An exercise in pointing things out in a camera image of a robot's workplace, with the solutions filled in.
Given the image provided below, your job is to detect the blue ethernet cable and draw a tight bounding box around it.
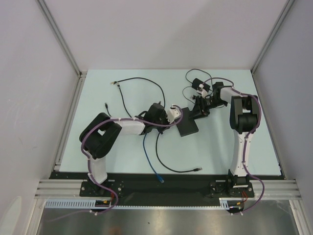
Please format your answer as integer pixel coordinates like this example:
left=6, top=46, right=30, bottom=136
left=143, top=134, right=165, bottom=184

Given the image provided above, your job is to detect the white slotted cable duct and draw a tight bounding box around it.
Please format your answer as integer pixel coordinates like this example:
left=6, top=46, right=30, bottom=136
left=45, top=199, right=111, bottom=209

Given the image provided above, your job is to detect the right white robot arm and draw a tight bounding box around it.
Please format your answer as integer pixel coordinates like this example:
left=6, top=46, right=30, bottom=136
left=191, top=78, right=261, bottom=197

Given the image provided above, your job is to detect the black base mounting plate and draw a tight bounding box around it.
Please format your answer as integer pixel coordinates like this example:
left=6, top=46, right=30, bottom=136
left=48, top=171, right=287, bottom=208

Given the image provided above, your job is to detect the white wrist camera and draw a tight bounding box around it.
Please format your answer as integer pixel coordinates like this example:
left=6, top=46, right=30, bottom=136
left=197, top=83, right=208, bottom=98
left=166, top=104, right=181, bottom=124

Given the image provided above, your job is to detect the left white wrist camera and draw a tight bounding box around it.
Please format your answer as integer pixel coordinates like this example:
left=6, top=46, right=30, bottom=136
left=166, top=104, right=181, bottom=124

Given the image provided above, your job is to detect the black power adapter cable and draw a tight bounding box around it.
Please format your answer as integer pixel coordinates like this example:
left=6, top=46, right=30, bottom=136
left=182, top=69, right=228, bottom=108

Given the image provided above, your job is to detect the black network switch box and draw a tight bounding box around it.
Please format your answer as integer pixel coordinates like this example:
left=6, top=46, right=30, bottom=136
left=177, top=107, right=199, bottom=137

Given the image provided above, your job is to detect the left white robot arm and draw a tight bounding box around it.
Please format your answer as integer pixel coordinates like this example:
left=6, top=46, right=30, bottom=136
left=79, top=103, right=183, bottom=196

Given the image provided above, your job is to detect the aluminium frame rail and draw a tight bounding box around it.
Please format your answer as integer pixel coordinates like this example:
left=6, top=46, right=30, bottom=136
left=35, top=179, right=301, bottom=200

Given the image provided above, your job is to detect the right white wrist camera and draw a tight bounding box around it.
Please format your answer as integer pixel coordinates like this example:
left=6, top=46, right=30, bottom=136
left=197, top=83, right=208, bottom=98

